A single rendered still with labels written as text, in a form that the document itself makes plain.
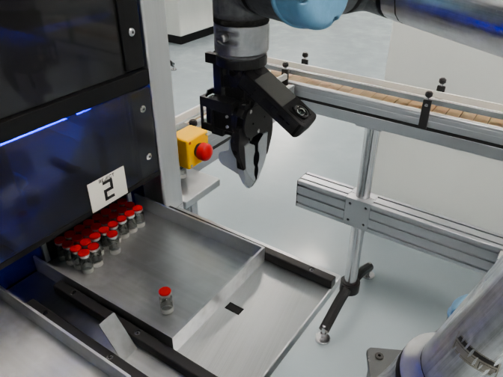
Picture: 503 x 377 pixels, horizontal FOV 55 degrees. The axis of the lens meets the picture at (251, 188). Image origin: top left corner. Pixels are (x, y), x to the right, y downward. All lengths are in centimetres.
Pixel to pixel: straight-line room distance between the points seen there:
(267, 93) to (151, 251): 45
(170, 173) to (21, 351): 44
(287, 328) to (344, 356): 113
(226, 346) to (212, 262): 20
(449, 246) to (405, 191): 69
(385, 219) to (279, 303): 94
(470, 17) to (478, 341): 31
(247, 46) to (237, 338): 45
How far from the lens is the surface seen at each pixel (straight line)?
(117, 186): 93
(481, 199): 228
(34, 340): 87
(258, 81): 67
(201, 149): 105
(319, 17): 55
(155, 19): 92
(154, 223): 105
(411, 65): 214
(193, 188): 116
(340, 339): 199
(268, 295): 87
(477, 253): 170
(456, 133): 150
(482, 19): 55
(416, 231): 172
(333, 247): 239
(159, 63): 94
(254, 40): 65
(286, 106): 66
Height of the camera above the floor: 149
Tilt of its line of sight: 32 degrees down
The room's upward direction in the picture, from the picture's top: straight up
